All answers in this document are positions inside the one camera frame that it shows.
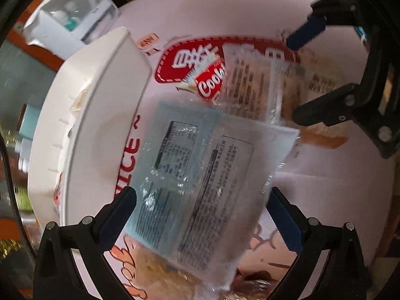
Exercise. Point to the white plastic storage bin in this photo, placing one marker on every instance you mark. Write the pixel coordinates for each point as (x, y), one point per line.
(82, 129)

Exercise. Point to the white toothbrush sterilizer box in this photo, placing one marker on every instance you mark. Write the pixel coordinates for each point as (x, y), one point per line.
(63, 27)

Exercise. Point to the clear puffed rice snack pack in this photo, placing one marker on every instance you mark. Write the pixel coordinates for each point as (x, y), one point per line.
(160, 280)

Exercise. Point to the teal ceramic canister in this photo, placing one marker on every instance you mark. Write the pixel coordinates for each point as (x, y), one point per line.
(27, 121)

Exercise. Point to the light blue snack bag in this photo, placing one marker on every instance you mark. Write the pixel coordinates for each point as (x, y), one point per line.
(202, 182)

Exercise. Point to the white squeeze bottle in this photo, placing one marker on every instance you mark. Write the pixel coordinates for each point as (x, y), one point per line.
(23, 149)

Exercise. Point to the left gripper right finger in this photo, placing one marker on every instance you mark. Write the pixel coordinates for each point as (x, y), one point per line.
(344, 275)

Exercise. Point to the beige snack packet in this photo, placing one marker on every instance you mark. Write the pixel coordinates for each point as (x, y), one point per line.
(269, 85)

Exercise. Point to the red cookie snack packet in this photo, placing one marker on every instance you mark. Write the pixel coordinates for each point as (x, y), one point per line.
(205, 79)

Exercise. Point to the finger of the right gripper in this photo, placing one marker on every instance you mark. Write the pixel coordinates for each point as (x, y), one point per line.
(316, 24)
(335, 107)

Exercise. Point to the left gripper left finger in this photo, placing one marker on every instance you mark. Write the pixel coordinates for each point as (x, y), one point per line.
(56, 275)

